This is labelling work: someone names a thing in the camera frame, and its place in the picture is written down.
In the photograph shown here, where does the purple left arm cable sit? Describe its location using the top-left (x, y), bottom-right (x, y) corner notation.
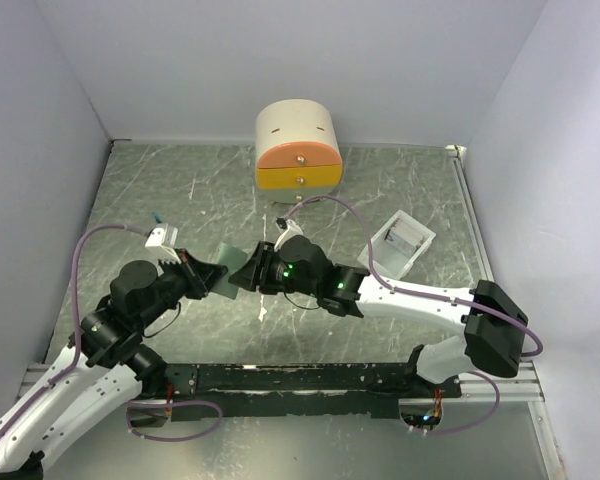
top-left (0, 223), bottom-right (225, 454)

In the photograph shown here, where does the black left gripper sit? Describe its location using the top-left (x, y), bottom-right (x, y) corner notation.
top-left (135, 247), bottom-right (228, 328)

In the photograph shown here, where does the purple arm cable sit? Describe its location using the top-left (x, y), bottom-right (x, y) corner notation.
top-left (0, 223), bottom-right (225, 454)
top-left (282, 194), bottom-right (540, 436)

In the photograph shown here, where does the round pastel drawer cabinet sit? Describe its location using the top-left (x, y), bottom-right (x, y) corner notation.
top-left (255, 99), bottom-right (343, 204)

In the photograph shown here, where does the white card tray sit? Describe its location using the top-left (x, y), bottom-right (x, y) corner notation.
top-left (371, 210), bottom-right (436, 280)

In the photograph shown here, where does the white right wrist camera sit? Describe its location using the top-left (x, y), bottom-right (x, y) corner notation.
top-left (274, 217), bottom-right (303, 251)

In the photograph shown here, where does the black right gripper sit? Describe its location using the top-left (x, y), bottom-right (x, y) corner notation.
top-left (228, 241), bottom-right (319, 298)

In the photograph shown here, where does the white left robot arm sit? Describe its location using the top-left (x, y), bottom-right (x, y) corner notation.
top-left (0, 249), bottom-right (228, 479)

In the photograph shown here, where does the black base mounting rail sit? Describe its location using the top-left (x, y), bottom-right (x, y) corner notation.
top-left (139, 363), bottom-right (461, 419)

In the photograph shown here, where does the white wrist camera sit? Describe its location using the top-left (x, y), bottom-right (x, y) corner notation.
top-left (145, 223), bottom-right (179, 262)
top-left (274, 217), bottom-right (303, 251)

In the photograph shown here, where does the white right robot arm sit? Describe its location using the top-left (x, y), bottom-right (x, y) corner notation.
top-left (229, 235), bottom-right (528, 398)

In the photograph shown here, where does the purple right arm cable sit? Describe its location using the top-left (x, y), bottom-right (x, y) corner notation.
top-left (282, 194), bottom-right (540, 436)

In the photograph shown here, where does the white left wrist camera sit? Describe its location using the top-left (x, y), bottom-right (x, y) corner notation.
top-left (145, 223), bottom-right (179, 262)

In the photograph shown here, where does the mint green card holder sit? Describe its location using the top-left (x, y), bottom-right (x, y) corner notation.
top-left (212, 242), bottom-right (248, 300)

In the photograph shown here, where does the aluminium frame rail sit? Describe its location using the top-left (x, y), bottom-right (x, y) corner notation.
top-left (16, 363), bottom-right (545, 402)

